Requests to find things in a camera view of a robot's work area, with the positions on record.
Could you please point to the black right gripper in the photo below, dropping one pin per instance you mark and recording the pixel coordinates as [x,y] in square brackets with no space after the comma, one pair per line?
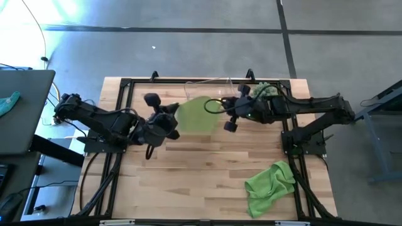
[251,108]

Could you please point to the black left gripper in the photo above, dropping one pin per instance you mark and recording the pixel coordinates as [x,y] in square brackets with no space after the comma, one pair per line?
[157,128]

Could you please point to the green microfiber towel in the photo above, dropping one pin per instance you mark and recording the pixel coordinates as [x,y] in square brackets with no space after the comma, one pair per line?
[267,188]
[196,116]

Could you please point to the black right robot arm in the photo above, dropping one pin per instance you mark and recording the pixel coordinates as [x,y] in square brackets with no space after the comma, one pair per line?
[314,102]

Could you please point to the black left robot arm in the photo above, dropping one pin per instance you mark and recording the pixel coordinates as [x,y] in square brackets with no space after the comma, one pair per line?
[103,120]

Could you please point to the clear plastic basket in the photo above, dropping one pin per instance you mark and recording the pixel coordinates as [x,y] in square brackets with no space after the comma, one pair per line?
[201,89]

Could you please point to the green artificial plant in pot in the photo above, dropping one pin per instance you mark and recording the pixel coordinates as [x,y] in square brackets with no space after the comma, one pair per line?
[262,88]

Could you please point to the black desk crossbar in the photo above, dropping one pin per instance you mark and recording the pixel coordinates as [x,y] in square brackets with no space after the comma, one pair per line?
[56,150]

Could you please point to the grey desk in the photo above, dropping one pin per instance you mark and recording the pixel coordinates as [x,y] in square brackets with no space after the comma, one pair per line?
[25,110]

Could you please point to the grey-blue side table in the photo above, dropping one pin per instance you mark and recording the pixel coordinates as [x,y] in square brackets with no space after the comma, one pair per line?
[376,147]

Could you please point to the teal cloth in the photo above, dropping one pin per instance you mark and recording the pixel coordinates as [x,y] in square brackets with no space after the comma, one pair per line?
[7,103]

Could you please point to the black keyboard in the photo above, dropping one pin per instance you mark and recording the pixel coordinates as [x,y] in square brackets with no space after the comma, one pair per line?
[4,179]

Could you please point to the black computer mouse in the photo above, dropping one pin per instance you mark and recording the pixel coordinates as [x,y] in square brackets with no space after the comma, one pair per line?
[9,204]

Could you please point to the black metal table frame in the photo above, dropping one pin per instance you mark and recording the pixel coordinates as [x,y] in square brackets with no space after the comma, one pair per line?
[141,81]

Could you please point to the white bracket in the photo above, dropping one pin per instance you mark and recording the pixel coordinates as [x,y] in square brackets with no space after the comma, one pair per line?
[117,222]
[292,223]

